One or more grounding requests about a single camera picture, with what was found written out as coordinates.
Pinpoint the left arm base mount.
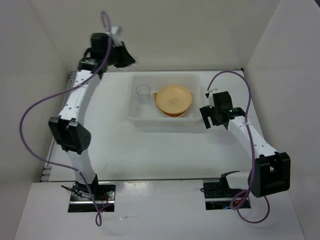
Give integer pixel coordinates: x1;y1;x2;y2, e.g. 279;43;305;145
61;183;116;213

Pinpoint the clear glass cup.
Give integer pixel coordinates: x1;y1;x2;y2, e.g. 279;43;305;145
135;84;151;105
108;26;123;47

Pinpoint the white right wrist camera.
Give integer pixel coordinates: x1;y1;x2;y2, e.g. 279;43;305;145
205;88;220;108

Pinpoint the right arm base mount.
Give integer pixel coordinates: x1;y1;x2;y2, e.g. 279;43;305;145
200;178;242;211

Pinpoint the clear glass cup front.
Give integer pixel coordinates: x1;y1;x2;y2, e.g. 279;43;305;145
108;26;123;47

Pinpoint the woven bamboo triangular tray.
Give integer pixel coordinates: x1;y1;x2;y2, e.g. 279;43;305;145
153;91;193;118

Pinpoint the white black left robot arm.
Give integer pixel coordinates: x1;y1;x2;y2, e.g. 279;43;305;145
48;32;136;200

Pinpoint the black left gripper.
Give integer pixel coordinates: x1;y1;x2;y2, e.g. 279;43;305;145
103;41;136;69

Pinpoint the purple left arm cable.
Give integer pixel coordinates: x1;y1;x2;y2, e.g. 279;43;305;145
19;10;113;227

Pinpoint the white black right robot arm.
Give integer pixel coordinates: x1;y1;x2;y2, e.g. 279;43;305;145
200;91;291;198

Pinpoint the translucent white plastic bin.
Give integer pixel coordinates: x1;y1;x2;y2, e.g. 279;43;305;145
126;73;203;128

